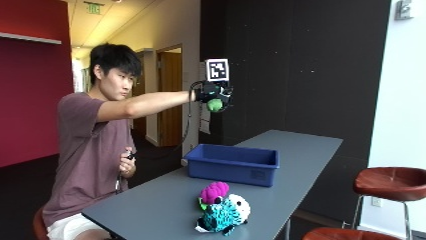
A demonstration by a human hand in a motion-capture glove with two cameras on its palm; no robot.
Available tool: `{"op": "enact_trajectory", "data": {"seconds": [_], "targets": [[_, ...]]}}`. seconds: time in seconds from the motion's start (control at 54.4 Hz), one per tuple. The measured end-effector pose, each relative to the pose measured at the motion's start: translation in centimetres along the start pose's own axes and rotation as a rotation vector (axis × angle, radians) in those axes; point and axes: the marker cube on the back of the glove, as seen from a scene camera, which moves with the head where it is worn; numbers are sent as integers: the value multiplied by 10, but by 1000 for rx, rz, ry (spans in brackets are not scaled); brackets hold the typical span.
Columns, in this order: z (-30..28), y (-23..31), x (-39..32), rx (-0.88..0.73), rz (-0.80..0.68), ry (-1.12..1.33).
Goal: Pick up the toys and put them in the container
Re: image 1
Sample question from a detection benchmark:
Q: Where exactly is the green ball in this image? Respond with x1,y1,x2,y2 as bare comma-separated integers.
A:
207,98,225,113

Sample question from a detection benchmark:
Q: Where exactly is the white marker cube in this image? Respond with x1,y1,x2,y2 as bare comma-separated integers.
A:
204,58,232,83

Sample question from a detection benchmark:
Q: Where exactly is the wooden door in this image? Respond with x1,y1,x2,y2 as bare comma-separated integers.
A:
159,50,184,148

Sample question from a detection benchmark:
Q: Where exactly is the blue plastic bin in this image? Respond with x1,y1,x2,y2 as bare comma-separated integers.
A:
183,143,281,188

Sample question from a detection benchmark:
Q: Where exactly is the magenta crochet plush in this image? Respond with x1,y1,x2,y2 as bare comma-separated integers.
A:
199,181,232,206

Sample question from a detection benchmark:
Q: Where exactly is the the person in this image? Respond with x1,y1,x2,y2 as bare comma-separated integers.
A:
42,42,203,240

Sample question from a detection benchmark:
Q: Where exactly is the teal spotted plush toy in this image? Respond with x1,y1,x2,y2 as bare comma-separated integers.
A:
193,193,253,237

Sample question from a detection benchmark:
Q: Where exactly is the green exit sign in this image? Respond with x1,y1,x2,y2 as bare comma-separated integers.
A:
84,1,107,16

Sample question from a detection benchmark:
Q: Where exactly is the brown round stool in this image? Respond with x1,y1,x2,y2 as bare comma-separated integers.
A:
32,207,51,240
303,227,404,240
341,166,426,240

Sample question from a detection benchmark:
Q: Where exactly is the black cable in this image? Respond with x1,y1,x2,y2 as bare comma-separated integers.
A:
116,81,207,194

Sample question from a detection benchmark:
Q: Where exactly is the grey wall fixture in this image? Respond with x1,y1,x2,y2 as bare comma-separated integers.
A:
394,0,416,21

